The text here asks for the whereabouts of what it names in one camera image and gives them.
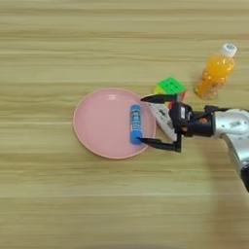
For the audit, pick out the orange juice bottle white cap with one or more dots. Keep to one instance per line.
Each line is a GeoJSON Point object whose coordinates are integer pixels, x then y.
{"type": "Point", "coordinates": [216, 71]}

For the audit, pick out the pink round plate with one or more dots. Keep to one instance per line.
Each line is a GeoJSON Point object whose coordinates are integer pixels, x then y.
{"type": "Point", "coordinates": [100, 126]}

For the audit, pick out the blue glue stick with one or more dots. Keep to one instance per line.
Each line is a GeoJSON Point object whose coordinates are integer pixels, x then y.
{"type": "Point", "coordinates": [136, 123]}

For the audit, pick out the white remote control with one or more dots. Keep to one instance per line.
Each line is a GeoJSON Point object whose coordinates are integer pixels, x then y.
{"type": "Point", "coordinates": [163, 118]}

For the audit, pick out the small black box white label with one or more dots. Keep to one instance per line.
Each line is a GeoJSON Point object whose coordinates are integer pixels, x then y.
{"type": "Point", "coordinates": [180, 114]}

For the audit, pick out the colourful puzzle cube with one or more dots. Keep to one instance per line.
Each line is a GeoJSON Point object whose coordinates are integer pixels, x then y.
{"type": "Point", "coordinates": [171, 85]}

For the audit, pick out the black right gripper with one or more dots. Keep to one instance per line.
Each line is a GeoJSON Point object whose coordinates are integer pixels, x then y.
{"type": "Point", "coordinates": [197, 124]}

